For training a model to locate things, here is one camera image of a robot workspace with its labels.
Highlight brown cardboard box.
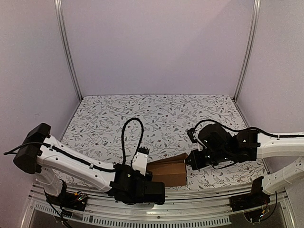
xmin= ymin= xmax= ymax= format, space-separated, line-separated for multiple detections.
xmin=147 ymin=153 xmax=188 ymax=187

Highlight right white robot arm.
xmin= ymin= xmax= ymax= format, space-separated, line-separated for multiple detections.
xmin=185 ymin=122 xmax=304 ymax=207

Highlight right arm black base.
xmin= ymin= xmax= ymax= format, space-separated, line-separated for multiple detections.
xmin=229 ymin=176 xmax=270 ymax=212

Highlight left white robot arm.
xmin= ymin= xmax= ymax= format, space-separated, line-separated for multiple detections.
xmin=4 ymin=123 xmax=165 ymax=206

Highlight floral patterned table mat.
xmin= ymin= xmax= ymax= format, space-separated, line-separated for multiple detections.
xmin=46 ymin=94 xmax=270 ymax=192

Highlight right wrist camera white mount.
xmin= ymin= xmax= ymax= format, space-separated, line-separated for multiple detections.
xmin=187 ymin=128 xmax=203 ymax=151

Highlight left black braided cable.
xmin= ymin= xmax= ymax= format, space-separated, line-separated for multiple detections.
xmin=121 ymin=117 xmax=144 ymax=164

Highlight aluminium front rail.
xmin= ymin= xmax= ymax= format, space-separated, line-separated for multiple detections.
xmin=19 ymin=184 xmax=295 ymax=228

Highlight right aluminium frame post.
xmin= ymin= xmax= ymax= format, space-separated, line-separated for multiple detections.
xmin=233 ymin=0 xmax=261 ymax=103

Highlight aluminium frame post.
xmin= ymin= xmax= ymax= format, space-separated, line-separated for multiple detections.
xmin=54 ymin=0 xmax=83 ymax=102
xmin=233 ymin=0 xmax=261 ymax=103

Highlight left aluminium frame post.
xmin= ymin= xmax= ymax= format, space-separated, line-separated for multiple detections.
xmin=54 ymin=0 xmax=83 ymax=102

